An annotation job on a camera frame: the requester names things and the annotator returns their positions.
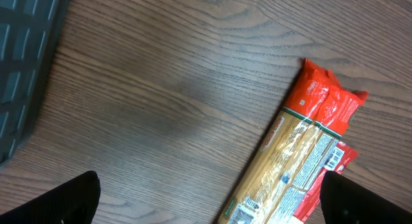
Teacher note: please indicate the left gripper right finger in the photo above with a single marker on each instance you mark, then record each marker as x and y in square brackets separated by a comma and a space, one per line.
[346, 202]

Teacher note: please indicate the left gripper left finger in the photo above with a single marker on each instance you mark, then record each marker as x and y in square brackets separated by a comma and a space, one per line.
[73, 202]

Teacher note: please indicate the long orange pasta packet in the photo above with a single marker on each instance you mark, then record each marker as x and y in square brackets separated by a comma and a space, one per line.
[301, 141]

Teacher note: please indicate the grey plastic mesh basket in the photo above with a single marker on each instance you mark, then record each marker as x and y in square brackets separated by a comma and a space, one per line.
[30, 31]

